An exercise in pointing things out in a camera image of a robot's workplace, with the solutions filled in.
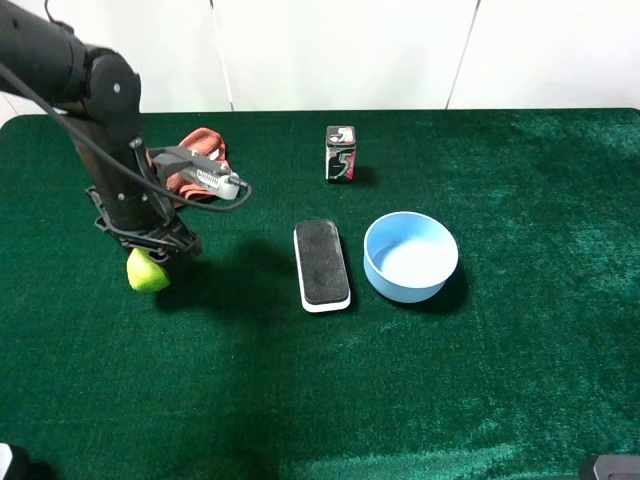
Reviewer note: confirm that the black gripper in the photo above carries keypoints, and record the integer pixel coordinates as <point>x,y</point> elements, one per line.
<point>135,217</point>

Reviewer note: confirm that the black whiteboard eraser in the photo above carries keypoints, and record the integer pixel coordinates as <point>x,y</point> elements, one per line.
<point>322,275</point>

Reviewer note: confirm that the orange folded cloth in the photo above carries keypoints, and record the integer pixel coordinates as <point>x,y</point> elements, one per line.
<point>208,143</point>

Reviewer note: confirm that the green lime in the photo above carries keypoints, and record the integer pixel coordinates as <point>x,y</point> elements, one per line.
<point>143,274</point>

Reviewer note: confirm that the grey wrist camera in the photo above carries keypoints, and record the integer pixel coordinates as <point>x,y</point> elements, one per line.
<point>213,176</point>

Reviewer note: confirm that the black gum box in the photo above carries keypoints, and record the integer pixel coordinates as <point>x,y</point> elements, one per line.
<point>340,154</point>

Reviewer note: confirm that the green table cloth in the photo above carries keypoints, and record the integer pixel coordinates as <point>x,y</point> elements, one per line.
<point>523,365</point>

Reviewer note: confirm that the light blue bowl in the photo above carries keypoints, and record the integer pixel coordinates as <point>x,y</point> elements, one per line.
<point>408,256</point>

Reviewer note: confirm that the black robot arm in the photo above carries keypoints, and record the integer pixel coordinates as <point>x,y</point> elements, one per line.
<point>99,94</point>

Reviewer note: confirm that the grey object bottom right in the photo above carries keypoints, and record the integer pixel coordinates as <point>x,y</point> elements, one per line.
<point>610,467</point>

